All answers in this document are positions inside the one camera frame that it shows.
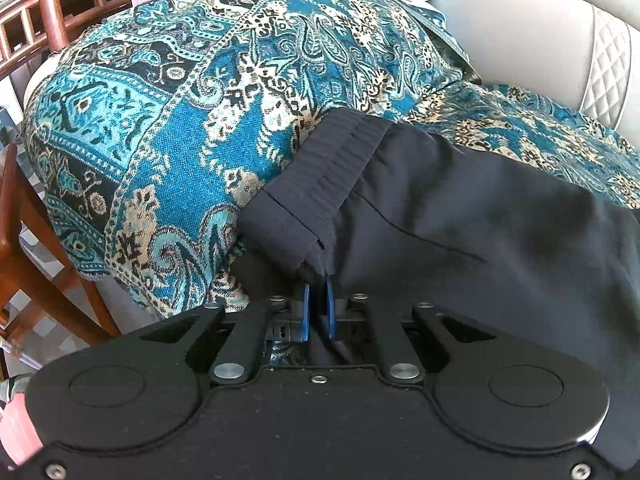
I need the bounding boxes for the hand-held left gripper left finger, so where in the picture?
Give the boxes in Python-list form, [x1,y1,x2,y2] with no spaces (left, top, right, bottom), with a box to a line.
[139,282,315,387]

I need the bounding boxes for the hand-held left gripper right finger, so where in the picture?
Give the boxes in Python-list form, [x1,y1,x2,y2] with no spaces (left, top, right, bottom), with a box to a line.
[325,280,496,387]

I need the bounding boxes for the black pants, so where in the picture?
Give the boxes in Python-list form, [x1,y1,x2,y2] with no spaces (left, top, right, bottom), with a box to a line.
[239,107,640,472]

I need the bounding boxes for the teal paisley patterned blanket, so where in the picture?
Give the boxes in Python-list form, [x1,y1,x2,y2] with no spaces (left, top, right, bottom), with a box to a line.
[20,0,640,322]

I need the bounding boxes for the pink cloth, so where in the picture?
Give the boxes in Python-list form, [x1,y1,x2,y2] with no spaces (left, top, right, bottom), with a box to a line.
[0,390,45,467]

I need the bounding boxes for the beige leather sofa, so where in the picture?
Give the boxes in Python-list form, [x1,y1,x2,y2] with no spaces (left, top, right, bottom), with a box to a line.
[427,0,640,130]

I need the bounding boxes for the wooden chair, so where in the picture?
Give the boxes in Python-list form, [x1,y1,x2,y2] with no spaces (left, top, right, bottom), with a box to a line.
[0,0,135,82]

